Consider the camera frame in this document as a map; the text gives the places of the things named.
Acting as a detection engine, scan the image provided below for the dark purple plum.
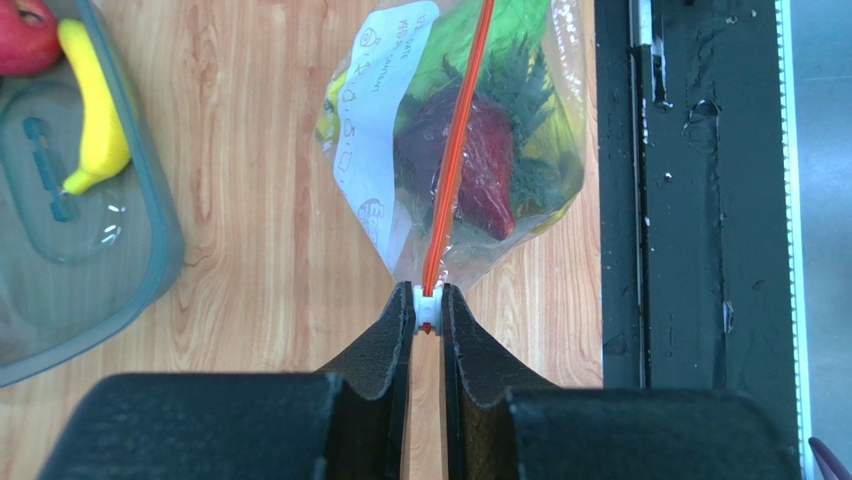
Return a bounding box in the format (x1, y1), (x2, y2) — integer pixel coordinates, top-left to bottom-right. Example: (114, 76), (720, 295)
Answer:
(394, 88), (515, 241)

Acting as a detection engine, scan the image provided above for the single yellow banana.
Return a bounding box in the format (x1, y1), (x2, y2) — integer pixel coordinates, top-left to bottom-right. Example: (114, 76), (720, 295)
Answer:
(57, 19), (131, 195)

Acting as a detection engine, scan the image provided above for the clear zip top bag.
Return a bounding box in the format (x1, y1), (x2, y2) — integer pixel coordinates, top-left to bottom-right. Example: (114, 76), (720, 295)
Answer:
(314, 0), (587, 333)

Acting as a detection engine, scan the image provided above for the red pomegranate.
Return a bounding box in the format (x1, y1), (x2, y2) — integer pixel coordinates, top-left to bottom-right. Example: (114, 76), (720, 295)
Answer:
(1, 0), (62, 77)

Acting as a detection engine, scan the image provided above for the grey transparent plastic container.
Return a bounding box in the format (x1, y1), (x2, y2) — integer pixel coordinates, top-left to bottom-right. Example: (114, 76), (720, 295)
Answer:
(1, 1), (184, 386)

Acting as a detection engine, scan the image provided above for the yellow banana bunch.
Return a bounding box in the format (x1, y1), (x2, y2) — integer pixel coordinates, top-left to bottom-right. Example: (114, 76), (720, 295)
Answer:
(393, 58), (584, 241)

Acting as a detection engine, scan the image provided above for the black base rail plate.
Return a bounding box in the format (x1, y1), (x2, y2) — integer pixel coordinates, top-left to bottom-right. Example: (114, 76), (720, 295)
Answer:
(594, 1), (801, 449)

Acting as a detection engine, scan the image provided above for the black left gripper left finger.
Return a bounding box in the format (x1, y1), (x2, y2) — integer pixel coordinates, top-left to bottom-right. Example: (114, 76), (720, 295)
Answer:
(40, 282), (414, 479)

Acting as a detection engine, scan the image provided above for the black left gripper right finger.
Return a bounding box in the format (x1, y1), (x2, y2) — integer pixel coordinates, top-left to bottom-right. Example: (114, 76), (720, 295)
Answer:
(441, 285), (800, 479)

